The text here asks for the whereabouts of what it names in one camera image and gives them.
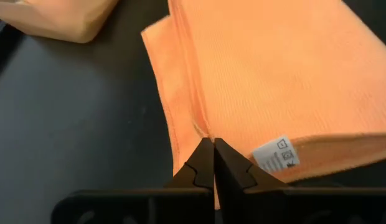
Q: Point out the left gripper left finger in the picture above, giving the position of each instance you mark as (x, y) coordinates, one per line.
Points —
(180, 205)

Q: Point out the tan cardboard box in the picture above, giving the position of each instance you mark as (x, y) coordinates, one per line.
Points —
(56, 18)

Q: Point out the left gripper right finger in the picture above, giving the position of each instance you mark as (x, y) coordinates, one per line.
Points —
(242, 202)

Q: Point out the orange microfiber towel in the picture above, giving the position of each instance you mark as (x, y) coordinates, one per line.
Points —
(274, 77)

